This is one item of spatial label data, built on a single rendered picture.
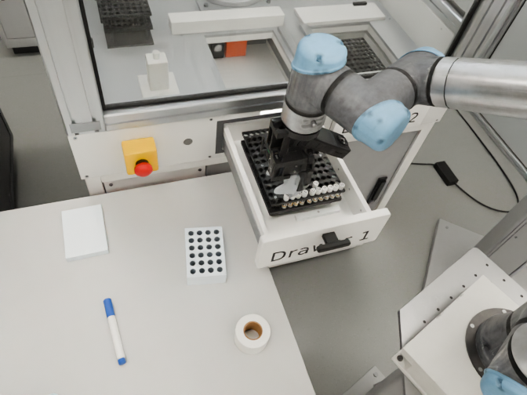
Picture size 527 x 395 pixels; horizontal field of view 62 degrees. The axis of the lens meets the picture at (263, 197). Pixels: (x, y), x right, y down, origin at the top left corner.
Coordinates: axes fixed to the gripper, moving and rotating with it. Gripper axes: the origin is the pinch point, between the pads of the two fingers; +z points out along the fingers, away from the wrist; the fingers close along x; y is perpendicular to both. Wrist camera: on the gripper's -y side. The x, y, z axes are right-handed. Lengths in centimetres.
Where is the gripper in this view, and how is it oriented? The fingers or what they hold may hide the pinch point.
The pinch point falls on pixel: (292, 187)
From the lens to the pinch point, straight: 92.7
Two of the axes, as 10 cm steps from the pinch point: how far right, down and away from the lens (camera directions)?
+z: -1.3, 5.8, 8.1
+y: -9.4, 1.8, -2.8
